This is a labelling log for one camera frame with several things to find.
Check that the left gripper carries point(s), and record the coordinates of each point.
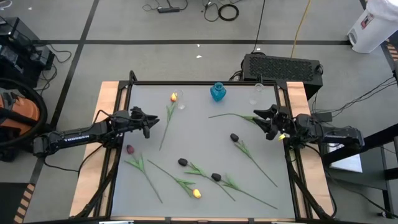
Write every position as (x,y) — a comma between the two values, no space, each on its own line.
(133,119)

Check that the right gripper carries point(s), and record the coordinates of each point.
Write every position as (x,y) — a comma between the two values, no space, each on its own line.
(283,123)

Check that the black artificial tulip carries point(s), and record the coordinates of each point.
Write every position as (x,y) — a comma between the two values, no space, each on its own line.
(245,117)
(234,137)
(216,177)
(182,161)

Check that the yellow artificial tulip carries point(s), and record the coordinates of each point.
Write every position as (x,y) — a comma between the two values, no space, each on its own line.
(173,97)
(196,193)

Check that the dark red artificial tulip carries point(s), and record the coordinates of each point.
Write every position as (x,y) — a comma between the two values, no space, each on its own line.
(130,149)

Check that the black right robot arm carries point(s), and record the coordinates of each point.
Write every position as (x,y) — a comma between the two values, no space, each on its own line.
(339,134)

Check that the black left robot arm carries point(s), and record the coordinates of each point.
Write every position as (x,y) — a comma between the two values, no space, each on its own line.
(74,139)

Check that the clear glass vase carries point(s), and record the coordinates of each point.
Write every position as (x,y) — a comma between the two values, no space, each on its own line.
(256,93)
(180,101)

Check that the blue glass vase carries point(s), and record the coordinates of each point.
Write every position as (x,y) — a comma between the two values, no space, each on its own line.
(218,91)

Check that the yellow tag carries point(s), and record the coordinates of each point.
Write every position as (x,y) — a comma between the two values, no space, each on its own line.
(281,137)

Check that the black perforated computer case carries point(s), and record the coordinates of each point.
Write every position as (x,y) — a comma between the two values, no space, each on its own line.
(280,68)

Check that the wooden table side board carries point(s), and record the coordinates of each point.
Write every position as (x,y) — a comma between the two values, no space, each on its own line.
(93,155)
(315,180)

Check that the white sheet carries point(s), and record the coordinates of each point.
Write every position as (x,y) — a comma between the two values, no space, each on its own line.
(348,163)

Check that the black power strip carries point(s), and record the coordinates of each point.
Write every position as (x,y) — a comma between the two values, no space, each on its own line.
(168,10)

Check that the black desk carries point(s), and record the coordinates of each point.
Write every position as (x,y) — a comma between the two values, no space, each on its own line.
(373,165)

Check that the orange and black vacuum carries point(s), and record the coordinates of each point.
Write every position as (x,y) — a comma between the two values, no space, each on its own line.
(21,113)

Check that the white pedal trash bin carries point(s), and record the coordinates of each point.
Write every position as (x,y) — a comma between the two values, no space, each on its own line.
(373,28)

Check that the black mat with striped edge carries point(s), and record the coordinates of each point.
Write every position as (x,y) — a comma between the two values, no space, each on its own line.
(392,51)
(9,202)

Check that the black equipment box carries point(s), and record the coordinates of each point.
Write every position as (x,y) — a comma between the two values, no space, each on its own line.
(18,53)

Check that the black aluminium table frame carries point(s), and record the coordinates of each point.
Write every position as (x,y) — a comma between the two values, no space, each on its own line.
(202,83)

